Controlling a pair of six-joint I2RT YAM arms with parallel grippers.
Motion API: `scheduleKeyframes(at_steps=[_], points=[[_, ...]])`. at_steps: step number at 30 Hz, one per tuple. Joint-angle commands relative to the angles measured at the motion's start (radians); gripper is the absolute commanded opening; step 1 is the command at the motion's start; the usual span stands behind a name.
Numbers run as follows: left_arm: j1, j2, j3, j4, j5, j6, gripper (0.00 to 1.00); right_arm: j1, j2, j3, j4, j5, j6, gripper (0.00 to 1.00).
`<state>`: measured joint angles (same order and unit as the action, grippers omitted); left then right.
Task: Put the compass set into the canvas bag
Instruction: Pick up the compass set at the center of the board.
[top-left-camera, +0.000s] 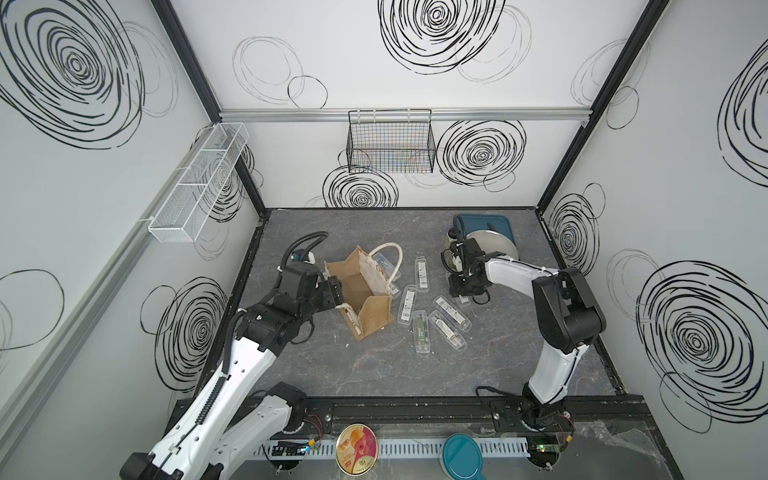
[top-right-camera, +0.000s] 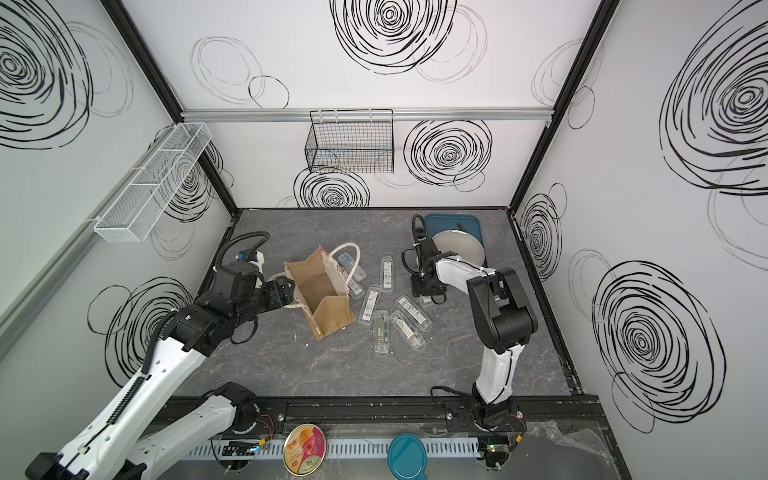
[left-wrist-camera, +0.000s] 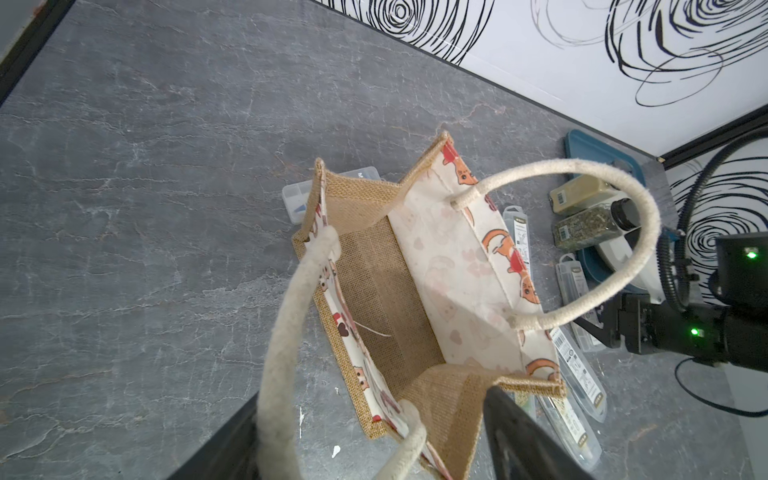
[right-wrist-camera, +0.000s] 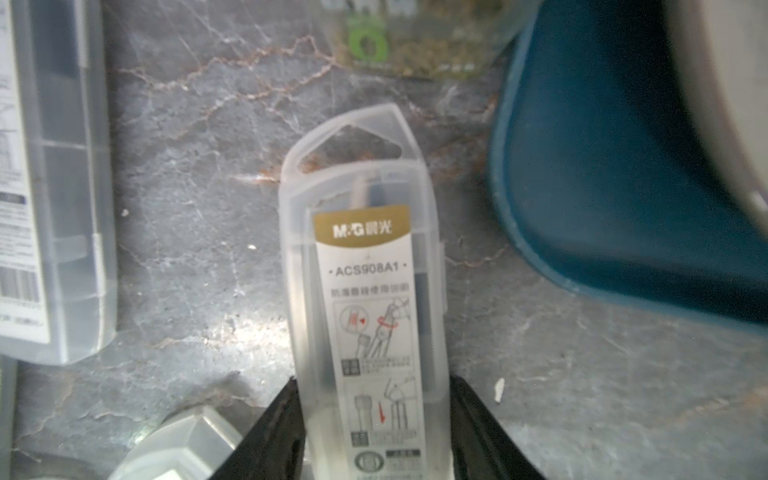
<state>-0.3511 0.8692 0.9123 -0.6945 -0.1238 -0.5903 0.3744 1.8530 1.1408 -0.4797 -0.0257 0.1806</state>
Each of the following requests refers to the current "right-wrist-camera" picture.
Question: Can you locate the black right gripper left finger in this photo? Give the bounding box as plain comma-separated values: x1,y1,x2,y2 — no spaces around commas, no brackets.
211,377,307,480

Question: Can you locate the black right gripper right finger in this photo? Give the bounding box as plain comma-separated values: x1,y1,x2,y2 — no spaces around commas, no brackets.
450,375,545,480

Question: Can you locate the clear compass case gold label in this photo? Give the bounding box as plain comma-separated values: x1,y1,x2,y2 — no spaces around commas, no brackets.
279,103,453,479

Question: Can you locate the clear compass case corner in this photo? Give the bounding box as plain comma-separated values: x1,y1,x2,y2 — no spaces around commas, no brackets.
110,406,243,480

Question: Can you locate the clear compass case barcode label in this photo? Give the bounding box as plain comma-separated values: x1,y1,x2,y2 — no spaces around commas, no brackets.
1,1,118,365

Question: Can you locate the teal plastic tray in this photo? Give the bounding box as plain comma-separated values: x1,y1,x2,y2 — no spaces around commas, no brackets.
488,1,767,327

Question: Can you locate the spice jar black lid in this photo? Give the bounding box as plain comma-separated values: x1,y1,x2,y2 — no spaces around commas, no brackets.
310,0,542,80

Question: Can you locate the grey round plate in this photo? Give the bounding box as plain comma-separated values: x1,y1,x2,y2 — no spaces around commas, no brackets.
663,1,767,234

